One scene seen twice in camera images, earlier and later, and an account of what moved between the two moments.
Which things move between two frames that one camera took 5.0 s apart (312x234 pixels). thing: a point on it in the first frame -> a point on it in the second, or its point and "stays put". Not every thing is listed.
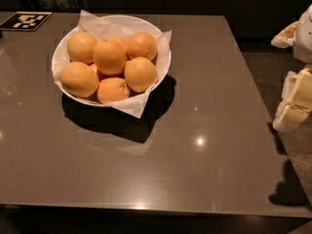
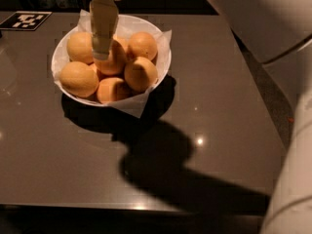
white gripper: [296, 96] -> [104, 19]
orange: [109, 57] stays put
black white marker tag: [25, 20] stays put
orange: [80, 48] stays put
